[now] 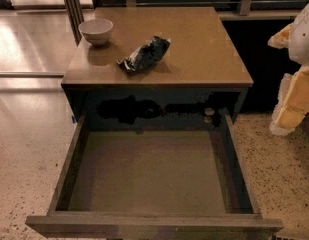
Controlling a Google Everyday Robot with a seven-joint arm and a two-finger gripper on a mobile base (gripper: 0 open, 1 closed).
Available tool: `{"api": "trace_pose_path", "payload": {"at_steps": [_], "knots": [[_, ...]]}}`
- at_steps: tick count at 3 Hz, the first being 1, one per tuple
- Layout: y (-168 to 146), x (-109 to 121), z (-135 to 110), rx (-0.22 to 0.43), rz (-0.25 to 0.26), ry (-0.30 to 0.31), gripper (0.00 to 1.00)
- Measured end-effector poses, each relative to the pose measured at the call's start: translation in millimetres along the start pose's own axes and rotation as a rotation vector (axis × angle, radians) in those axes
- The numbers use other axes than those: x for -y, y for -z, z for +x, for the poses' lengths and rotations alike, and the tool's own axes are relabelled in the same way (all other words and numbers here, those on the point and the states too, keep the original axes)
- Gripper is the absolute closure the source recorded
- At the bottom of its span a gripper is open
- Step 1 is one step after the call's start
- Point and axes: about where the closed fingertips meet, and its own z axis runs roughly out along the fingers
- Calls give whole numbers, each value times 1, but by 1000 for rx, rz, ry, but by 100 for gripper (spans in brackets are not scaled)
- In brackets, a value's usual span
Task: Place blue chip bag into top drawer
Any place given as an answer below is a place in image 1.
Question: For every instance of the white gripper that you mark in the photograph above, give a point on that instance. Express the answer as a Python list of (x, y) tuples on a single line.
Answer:
[(303, 40)]

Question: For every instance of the blue chip bag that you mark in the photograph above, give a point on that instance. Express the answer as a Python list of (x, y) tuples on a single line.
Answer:
[(145, 57)]

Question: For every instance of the open top drawer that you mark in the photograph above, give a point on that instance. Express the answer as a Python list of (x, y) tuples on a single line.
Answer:
[(154, 185)]

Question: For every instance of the white ceramic bowl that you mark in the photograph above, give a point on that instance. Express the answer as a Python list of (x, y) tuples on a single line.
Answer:
[(97, 32)]

